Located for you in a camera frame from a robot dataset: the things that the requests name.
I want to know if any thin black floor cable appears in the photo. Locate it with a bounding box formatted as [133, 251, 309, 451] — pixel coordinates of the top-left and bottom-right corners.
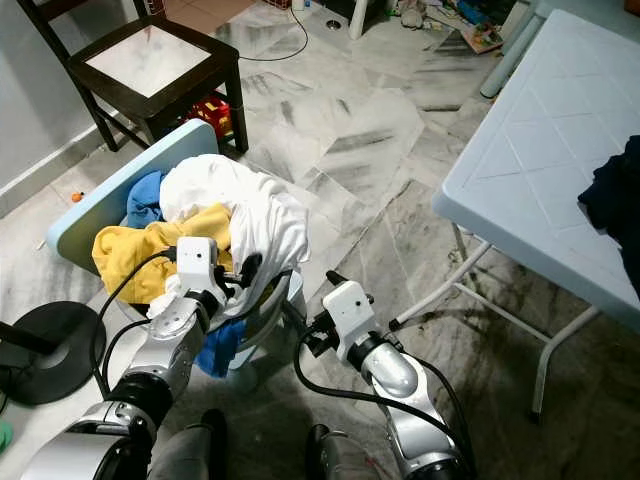
[240, 3, 311, 64]

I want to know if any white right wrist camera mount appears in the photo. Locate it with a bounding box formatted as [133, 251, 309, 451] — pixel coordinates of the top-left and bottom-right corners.
[321, 281, 377, 339]

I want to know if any red toy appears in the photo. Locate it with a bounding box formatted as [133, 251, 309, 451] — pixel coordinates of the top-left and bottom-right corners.
[184, 94, 234, 138]

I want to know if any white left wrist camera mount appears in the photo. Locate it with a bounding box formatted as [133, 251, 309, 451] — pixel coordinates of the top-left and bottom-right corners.
[176, 235, 224, 298]

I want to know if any blue t-shirt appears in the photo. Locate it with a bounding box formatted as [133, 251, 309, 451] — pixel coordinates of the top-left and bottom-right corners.
[124, 169, 167, 230]

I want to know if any pale blue kids table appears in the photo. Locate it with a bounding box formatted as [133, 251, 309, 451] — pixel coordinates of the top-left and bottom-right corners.
[478, 0, 640, 101]

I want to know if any yellow garment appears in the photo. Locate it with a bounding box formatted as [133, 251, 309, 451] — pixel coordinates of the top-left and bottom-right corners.
[91, 202, 235, 307]

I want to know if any blue cloth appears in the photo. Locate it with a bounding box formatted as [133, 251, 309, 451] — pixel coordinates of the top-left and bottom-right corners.
[193, 316, 251, 381]

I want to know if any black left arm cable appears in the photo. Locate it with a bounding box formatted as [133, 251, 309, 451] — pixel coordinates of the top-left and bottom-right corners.
[122, 316, 166, 381]
[97, 250, 183, 401]

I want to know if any dark wooden chair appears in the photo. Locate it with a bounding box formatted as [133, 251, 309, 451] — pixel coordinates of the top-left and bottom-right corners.
[17, 0, 251, 157]

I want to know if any white folding table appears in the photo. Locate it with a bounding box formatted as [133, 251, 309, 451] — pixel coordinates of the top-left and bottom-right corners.
[390, 9, 640, 423]

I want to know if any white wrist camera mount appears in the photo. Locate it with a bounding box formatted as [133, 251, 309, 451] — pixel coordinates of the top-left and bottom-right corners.
[321, 281, 377, 339]
[176, 235, 224, 298]

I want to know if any grey robot left leg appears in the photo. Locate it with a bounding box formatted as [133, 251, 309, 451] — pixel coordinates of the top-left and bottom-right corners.
[160, 407, 233, 480]

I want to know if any black round floor stand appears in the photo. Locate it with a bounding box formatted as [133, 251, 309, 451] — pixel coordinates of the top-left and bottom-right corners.
[0, 301, 74, 407]

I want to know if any navy blue garment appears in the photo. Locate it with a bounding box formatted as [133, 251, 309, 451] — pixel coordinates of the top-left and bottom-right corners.
[577, 134, 640, 303]

